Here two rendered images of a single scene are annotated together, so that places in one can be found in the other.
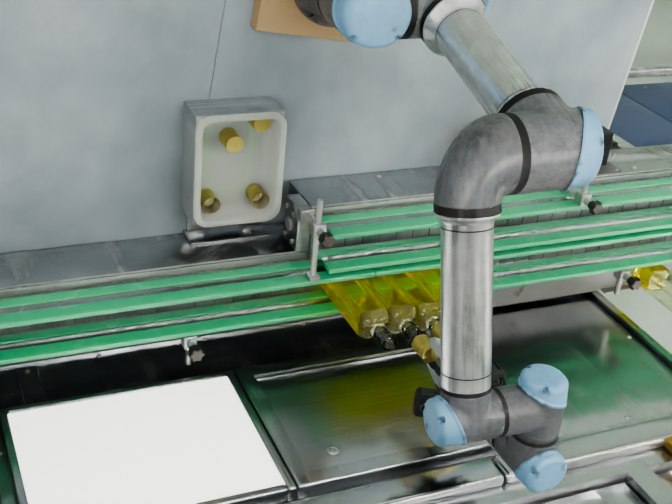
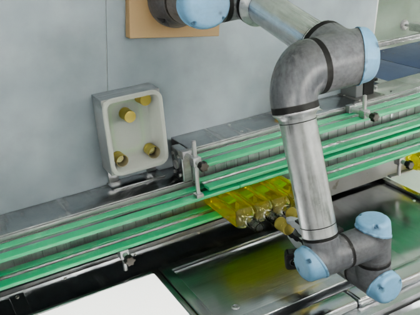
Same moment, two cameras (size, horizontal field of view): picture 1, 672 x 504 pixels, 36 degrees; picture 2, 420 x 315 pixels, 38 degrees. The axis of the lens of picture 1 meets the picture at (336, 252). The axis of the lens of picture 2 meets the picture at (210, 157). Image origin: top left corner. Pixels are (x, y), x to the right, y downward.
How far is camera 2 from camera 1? 27 cm
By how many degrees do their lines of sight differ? 6
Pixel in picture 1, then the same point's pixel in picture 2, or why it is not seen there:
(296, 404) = (204, 282)
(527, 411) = (366, 244)
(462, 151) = (284, 67)
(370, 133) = (218, 97)
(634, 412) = not seen: outside the picture
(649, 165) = (400, 88)
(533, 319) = (349, 202)
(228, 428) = (160, 306)
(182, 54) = (84, 63)
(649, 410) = not seen: outside the picture
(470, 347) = (317, 204)
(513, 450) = (362, 276)
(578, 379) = not seen: hidden behind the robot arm
